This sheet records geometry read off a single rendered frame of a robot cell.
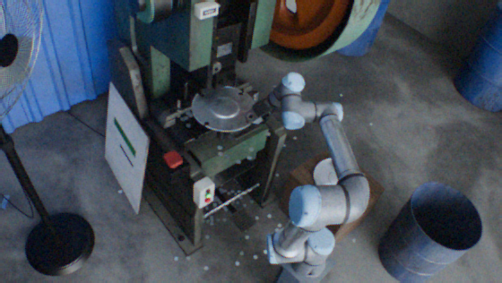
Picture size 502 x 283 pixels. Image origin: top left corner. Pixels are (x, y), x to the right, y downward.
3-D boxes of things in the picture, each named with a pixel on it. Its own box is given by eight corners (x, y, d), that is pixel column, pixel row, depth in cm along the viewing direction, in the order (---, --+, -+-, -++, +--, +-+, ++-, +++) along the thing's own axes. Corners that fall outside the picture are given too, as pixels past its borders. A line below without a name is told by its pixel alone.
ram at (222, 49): (240, 83, 162) (249, 23, 141) (212, 95, 155) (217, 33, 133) (217, 63, 170) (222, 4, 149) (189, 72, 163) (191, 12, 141)
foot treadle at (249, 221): (255, 227, 204) (256, 222, 201) (241, 236, 199) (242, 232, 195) (194, 158, 231) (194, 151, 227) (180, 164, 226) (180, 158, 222)
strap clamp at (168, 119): (195, 114, 172) (196, 98, 165) (164, 128, 164) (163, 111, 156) (188, 107, 175) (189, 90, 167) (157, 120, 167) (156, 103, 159)
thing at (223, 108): (218, 79, 180) (218, 77, 179) (269, 106, 171) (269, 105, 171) (177, 110, 162) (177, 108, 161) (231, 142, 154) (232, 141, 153)
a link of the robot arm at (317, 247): (330, 263, 147) (341, 249, 138) (298, 267, 145) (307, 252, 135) (324, 237, 155) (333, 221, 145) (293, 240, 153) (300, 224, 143)
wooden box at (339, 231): (363, 220, 229) (385, 188, 203) (323, 254, 210) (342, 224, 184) (319, 178, 247) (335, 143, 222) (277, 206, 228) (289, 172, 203)
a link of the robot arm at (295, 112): (317, 122, 129) (313, 93, 133) (286, 121, 127) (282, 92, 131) (310, 130, 137) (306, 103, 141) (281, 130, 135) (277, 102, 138)
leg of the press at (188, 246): (204, 245, 205) (212, 135, 138) (186, 257, 199) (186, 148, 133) (125, 141, 247) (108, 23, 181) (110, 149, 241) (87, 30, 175)
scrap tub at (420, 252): (448, 259, 216) (494, 219, 181) (413, 302, 195) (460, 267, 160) (400, 214, 236) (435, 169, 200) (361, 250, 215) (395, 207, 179)
